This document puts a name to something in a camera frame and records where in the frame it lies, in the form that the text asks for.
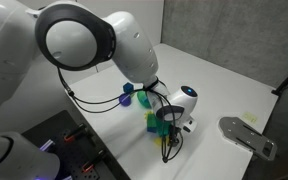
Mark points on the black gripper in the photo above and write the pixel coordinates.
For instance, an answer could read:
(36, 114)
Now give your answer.
(173, 133)

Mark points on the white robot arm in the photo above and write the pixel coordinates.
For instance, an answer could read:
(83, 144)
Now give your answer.
(71, 37)

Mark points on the yellow spiky star toy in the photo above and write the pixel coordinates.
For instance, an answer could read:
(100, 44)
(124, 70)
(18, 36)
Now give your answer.
(147, 114)

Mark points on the green bowl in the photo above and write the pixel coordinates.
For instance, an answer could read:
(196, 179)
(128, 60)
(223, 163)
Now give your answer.
(142, 98)

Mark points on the green cube block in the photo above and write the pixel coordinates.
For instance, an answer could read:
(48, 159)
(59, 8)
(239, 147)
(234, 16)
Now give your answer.
(163, 128)

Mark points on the grey metal mounting plate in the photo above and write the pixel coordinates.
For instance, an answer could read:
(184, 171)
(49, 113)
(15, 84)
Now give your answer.
(240, 133)

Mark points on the yellow sticky note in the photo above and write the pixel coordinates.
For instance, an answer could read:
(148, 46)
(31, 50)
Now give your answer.
(250, 117)

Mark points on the orange black toggle clamp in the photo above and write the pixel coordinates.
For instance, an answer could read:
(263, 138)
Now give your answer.
(73, 134)

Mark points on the black perforated breadboard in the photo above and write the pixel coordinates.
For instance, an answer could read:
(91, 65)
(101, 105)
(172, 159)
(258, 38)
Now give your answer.
(73, 155)

